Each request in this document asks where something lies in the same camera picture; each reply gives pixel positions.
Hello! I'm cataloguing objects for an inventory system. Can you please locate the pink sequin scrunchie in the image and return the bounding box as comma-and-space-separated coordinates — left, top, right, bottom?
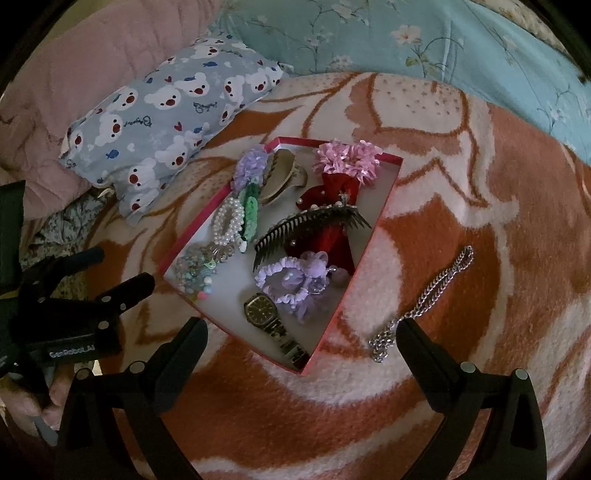
314, 141, 383, 186

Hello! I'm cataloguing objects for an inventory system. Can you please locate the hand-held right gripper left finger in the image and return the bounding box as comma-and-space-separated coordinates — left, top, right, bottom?
55, 316, 208, 480

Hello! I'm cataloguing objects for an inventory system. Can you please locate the teal floral bedsheet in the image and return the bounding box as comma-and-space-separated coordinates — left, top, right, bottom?
210, 0, 591, 164

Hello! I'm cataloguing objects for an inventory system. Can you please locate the dark hair comb with pearls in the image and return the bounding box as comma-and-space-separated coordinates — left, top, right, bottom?
252, 194, 372, 274

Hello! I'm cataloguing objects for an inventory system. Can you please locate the red velvet bow hair clip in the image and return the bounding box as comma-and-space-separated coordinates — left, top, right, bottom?
284, 173, 363, 278

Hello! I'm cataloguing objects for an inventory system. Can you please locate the pearl bead hair tie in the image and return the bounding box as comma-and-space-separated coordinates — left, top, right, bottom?
211, 198, 245, 252

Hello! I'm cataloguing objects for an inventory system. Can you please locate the person's left hand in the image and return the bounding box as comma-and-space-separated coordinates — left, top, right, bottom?
0, 364, 77, 432

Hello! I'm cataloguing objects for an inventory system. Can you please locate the green hair tie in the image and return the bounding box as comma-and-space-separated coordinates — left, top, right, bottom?
240, 185, 262, 243

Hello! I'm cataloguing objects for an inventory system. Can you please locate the purple ruffled scrunchie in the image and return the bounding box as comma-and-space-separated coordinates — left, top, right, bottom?
255, 250, 352, 324

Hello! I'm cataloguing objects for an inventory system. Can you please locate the red jewelry box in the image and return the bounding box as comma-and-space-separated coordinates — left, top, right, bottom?
158, 136, 404, 377

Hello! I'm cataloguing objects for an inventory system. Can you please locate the pink quilt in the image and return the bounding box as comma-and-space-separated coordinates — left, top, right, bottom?
0, 0, 227, 217

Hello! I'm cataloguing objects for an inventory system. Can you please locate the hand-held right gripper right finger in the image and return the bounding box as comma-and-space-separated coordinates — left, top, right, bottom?
396, 318, 548, 480

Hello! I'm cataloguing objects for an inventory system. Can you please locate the beige claw hair clip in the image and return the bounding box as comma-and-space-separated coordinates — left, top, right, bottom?
261, 148, 309, 206

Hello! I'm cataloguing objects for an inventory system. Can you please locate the orange and white blanket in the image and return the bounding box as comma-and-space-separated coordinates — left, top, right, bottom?
60, 71, 591, 480

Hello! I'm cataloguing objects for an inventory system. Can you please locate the grey patterned cloth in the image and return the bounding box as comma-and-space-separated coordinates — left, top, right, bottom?
21, 187, 116, 259

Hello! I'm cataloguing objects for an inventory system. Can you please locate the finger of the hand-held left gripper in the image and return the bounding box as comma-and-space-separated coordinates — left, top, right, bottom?
41, 272, 155, 330
23, 247, 106, 287

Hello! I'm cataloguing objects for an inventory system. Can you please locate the multicolour bead bracelet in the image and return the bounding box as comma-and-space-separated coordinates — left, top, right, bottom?
173, 242, 237, 296

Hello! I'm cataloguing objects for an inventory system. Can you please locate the bear print pillow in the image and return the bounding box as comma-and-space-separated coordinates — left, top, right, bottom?
59, 34, 284, 227

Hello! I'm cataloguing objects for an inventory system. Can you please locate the silver chain necklace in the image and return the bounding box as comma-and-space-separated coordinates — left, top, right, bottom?
368, 246, 475, 364

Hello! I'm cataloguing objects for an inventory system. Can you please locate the metal wristwatch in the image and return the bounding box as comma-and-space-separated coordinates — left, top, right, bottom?
243, 292, 310, 370

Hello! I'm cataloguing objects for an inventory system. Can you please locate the purple sequin scrunchie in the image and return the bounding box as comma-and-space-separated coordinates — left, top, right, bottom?
231, 144, 271, 192

